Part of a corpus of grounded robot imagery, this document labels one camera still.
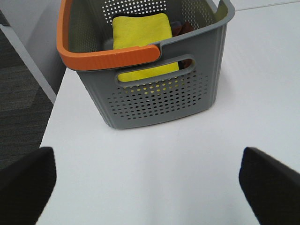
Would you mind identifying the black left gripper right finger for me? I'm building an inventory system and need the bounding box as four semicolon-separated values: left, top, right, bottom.
239;147;300;225

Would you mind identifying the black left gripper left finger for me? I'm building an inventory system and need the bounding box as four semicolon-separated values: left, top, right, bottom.
0;147;57;225

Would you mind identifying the grey perforated plastic basket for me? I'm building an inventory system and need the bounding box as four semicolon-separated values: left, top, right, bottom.
68;0;235;129

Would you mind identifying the yellow towel in basket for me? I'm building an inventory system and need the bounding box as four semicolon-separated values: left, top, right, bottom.
112;13;179;82

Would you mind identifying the dark red cloth in basket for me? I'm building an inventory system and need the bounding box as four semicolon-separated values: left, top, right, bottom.
170;21;193;69

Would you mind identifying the orange basket handle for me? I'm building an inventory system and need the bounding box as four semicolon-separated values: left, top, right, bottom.
56;0;161;71

